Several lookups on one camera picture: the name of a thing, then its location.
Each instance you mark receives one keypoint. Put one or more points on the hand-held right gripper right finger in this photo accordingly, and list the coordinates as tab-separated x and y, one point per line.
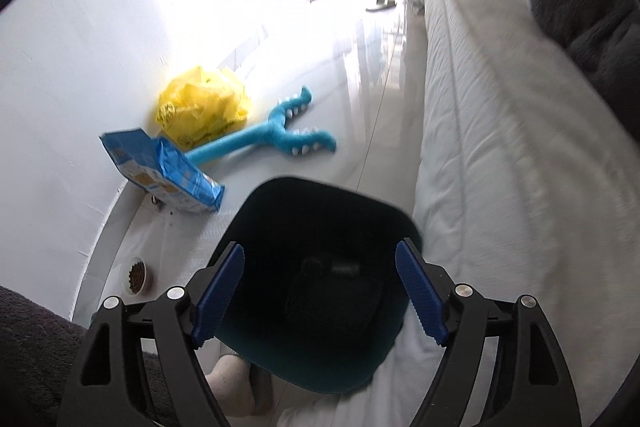
420	292

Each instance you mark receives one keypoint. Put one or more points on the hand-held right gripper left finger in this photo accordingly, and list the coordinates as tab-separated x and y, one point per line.
220	292

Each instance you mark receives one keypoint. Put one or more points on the dark teal trash bin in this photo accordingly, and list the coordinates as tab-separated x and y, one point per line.
320	217

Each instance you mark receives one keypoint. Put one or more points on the pet food bowl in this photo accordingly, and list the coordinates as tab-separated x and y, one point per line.
136	277

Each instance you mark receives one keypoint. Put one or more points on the person's foot in white sock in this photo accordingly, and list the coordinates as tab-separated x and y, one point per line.
232	382

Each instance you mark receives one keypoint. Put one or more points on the blue pet food bag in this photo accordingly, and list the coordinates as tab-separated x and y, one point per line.
170	177

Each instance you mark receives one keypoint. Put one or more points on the light grey bed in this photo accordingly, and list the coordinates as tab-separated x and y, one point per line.
500	157

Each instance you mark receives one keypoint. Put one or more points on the blue plush toy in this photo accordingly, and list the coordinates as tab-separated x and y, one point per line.
265	134

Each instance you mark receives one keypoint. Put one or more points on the yellow plastic bag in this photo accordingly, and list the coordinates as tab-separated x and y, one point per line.
202	104

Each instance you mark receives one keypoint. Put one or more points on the dark fleece cloth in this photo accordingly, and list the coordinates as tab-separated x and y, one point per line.
35	357

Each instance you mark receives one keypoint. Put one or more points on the dark slipper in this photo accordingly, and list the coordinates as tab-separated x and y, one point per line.
381	4

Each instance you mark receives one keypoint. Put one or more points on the dark grey fleece blanket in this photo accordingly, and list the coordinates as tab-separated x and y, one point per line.
585	2

